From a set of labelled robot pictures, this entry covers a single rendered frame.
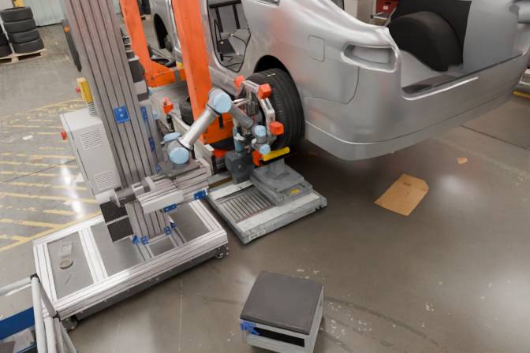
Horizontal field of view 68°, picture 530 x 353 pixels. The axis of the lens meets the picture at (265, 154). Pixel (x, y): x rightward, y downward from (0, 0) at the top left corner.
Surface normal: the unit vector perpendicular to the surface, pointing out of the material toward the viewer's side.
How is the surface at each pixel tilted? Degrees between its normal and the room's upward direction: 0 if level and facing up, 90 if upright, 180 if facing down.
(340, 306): 0
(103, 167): 90
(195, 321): 0
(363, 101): 90
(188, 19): 90
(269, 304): 0
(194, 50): 90
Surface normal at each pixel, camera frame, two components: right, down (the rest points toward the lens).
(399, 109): 0.29, 0.45
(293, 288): -0.08, -0.87
